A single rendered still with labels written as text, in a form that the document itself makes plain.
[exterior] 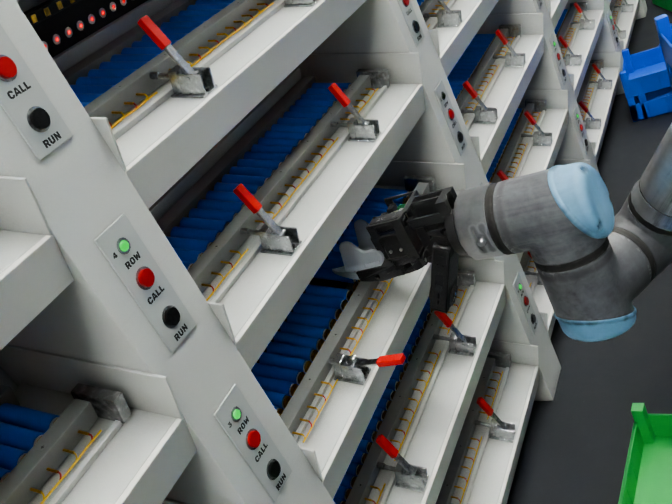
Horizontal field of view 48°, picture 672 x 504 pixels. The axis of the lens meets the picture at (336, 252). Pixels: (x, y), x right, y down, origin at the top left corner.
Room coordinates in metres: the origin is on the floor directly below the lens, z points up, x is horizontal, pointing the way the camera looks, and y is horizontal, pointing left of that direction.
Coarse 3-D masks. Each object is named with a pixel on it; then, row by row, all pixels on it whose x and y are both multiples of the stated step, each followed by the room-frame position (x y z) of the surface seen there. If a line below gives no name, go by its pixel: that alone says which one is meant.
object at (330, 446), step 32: (352, 288) 0.95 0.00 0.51; (384, 288) 0.93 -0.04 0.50; (416, 288) 0.91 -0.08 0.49; (384, 320) 0.86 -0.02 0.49; (416, 320) 0.90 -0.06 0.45; (384, 352) 0.81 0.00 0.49; (352, 384) 0.77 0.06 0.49; (384, 384) 0.79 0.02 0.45; (320, 416) 0.73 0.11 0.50; (352, 416) 0.72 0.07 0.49; (320, 448) 0.69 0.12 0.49; (352, 448) 0.71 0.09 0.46
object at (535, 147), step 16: (528, 96) 1.72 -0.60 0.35; (544, 96) 1.70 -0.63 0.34; (560, 96) 1.68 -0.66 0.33; (528, 112) 1.56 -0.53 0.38; (544, 112) 1.68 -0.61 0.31; (560, 112) 1.67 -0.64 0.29; (512, 128) 1.61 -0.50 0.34; (528, 128) 1.63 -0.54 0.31; (544, 128) 1.61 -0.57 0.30; (560, 128) 1.59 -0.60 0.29; (512, 144) 1.54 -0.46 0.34; (528, 144) 1.56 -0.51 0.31; (544, 144) 1.54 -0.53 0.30; (560, 144) 1.60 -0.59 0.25; (496, 160) 1.50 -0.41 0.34; (512, 160) 1.50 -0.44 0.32; (528, 160) 1.49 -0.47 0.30; (544, 160) 1.48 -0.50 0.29; (496, 176) 1.42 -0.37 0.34; (512, 176) 1.45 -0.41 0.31
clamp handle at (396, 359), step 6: (396, 354) 0.74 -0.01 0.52; (402, 354) 0.74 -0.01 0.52; (354, 360) 0.77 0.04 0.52; (360, 360) 0.77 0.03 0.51; (366, 360) 0.77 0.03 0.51; (372, 360) 0.76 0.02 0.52; (378, 360) 0.75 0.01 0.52; (384, 360) 0.74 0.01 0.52; (390, 360) 0.74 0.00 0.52; (396, 360) 0.73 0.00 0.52; (402, 360) 0.73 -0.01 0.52; (354, 366) 0.77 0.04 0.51; (360, 366) 0.77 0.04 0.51; (366, 366) 0.76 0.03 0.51; (378, 366) 0.75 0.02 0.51; (384, 366) 0.74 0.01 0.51
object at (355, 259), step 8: (344, 248) 0.92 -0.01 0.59; (352, 248) 0.91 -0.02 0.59; (344, 256) 0.92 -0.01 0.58; (352, 256) 0.91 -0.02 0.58; (360, 256) 0.91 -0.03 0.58; (368, 256) 0.90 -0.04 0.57; (376, 256) 0.89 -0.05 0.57; (344, 264) 0.92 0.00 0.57; (352, 264) 0.92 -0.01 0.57; (360, 264) 0.91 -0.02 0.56; (368, 264) 0.90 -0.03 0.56; (376, 264) 0.89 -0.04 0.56; (336, 272) 0.94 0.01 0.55; (344, 272) 0.92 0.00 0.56; (352, 272) 0.91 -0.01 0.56
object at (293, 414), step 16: (368, 288) 0.91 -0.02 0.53; (352, 304) 0.88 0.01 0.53; (352, 320) 0.86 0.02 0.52; (336, 336) 0.83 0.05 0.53; (320, 352) 0.81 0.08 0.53; (336, 352) 0.81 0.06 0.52; (352, 352) 0.81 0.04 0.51; (320, 368) 0.78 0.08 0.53; (304, 384) 0.76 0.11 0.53; (320, 384) 0.77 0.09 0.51; (304, 400) 0.74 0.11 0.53; (288, 416) 0.72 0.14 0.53
